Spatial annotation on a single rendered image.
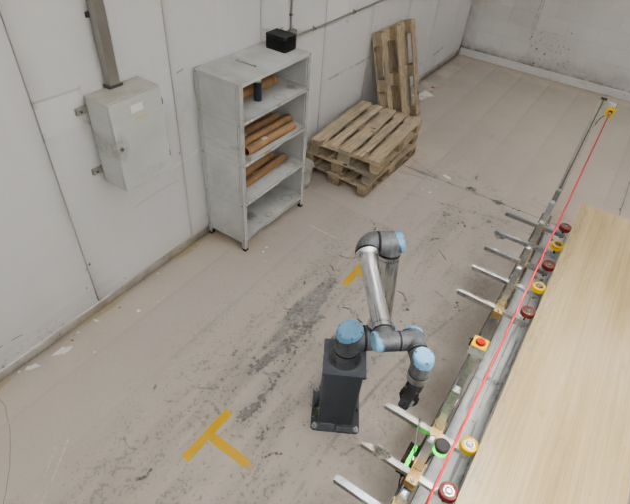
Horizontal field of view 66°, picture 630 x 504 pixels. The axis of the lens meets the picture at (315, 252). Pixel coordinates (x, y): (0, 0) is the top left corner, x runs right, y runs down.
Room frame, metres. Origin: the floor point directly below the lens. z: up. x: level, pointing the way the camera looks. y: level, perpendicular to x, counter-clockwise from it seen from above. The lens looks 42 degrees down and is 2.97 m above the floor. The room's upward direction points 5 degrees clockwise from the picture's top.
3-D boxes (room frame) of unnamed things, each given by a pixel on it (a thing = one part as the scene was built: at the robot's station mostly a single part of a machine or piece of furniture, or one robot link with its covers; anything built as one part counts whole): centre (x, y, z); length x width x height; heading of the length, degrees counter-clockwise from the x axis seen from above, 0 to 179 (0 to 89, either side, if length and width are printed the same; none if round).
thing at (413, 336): (1.35, -0.46, 1.29); 0.12 x 0.12 x 0.09; 9
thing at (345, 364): (1.74, -0.23, 0.65); 0.19 x 0.19 x 0.10
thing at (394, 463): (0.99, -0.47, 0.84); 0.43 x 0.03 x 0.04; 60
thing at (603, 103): (3.19, -1.86, 1.20); 0.15 x 0.12 x 1.00; 150
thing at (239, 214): (3.73, 0.59, 0.78); 0.90 x 0.45 x 1.55; 149
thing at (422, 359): (1.24, -0.49, 1.29); 0.10 x 0.09 x 0.12; 9
